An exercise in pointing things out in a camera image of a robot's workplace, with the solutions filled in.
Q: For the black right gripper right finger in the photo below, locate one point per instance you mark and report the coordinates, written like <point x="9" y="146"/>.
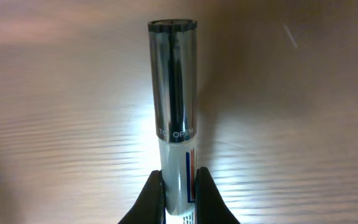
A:
<point x="210" y="207"/>

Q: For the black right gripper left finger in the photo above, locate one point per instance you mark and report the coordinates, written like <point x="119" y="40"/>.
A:
<point x="149" y="208"/>

